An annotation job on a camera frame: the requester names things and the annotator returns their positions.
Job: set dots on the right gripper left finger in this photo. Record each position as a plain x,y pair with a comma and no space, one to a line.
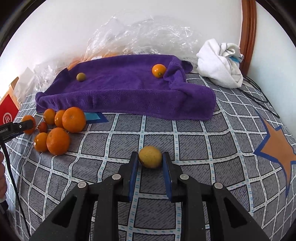
91,208

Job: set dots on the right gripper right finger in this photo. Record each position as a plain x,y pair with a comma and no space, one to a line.
228,219

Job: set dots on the orange mandarin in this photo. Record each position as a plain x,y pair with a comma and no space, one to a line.
58,118
49,116
40,142
31,124
58,141

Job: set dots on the yellow-green round fruit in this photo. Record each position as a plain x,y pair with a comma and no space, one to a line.
150,157

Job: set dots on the large orange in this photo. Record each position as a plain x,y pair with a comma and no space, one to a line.
74,120

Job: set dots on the person's left hand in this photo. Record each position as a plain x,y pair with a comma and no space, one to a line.
3,185

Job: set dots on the red paper bag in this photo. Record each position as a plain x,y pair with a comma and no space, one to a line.
8,110

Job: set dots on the small red fruit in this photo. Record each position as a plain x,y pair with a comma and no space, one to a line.
43,127

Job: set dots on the brown cardboard box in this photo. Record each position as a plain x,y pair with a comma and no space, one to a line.
10,91

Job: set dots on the white plastic bag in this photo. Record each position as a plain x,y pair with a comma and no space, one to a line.
25,84

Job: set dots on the grey checked bedsheet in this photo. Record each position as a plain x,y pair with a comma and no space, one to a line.
217,150

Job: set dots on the clear plastic bag left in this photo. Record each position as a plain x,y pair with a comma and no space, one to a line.
46,73

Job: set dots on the clear plastic bag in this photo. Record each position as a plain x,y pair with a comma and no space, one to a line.
46,73
156,35

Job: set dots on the small green-yellow fruit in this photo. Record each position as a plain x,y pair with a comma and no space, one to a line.
81,77

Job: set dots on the orange star sticker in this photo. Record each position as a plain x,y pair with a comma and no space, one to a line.
277,149

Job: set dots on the purple towel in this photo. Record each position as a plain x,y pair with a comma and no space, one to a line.
125,84

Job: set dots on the small orange kumquat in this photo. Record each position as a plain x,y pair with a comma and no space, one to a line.
158,70

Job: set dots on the white crumpled cloth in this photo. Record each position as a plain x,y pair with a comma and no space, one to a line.
220,63

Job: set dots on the clear plastic bag right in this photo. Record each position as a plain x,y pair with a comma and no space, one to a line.
156,35

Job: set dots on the wooden door frame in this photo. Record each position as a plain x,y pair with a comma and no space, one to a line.
248,33

